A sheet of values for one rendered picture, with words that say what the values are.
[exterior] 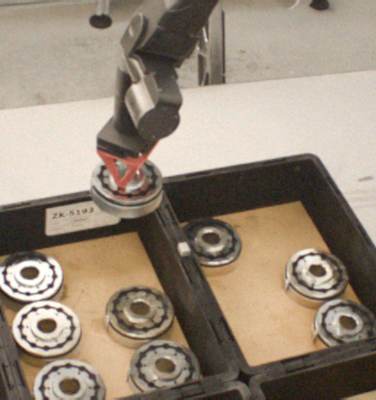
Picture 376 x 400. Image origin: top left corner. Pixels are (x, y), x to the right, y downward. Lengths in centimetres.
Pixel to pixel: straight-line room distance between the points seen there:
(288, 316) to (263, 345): 8
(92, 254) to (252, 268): 26
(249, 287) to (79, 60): 188
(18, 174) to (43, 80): 137
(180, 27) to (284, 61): 227
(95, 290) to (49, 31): 201
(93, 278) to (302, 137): 68
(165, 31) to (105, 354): 51
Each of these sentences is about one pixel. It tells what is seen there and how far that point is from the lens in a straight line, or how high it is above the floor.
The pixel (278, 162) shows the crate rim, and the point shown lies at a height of 93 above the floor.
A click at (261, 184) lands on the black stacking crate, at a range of 174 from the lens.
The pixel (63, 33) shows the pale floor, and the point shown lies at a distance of 354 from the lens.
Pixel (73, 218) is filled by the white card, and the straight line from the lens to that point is 164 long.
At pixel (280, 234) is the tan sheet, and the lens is 175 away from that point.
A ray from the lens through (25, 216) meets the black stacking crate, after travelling 161.
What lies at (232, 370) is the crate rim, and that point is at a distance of 142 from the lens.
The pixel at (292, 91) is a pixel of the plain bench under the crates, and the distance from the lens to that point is 226.
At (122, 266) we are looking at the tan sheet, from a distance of 166.
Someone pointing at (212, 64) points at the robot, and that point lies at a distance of 237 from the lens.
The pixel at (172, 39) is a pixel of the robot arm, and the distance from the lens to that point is 132.
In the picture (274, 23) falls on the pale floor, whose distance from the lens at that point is 372.
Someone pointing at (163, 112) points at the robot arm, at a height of 124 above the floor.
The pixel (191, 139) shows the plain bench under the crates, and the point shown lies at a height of 70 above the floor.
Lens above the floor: 207
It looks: 44 degrees down
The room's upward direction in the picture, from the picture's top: 9 degrees clockwise
